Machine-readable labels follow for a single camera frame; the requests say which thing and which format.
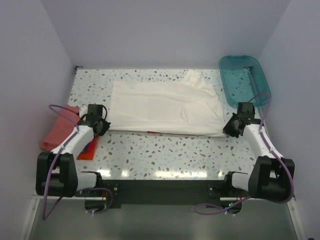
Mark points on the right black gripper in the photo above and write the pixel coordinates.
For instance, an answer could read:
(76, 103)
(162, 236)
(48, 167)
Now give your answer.
(227, 129)

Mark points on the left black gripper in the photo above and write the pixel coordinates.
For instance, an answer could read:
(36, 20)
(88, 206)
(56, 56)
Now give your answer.
(106, 126)

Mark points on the white t shirt red print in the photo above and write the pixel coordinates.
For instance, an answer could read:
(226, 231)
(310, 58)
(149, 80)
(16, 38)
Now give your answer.
(187, 107)

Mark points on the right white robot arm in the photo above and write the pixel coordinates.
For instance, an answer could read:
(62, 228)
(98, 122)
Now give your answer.
(272, 175)

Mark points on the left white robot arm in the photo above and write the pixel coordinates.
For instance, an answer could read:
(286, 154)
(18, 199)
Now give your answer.
(56, 173)

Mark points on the folded orange t shirt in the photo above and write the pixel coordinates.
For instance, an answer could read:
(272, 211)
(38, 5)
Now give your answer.
(87, 154)

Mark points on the folded pink t shirt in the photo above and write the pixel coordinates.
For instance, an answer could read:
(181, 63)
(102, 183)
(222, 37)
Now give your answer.
(61, 129)

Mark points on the teal plastic basket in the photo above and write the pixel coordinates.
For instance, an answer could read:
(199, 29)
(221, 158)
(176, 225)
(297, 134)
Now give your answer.
(243, 80)

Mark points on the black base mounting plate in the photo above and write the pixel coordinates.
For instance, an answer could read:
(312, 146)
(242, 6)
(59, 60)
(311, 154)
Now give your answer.
(199, 193)

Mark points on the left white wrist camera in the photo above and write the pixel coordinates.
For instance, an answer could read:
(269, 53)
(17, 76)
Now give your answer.
(83, 110)

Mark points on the aluminium frame rail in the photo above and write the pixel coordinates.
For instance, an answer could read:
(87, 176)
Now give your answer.
(292, 197)

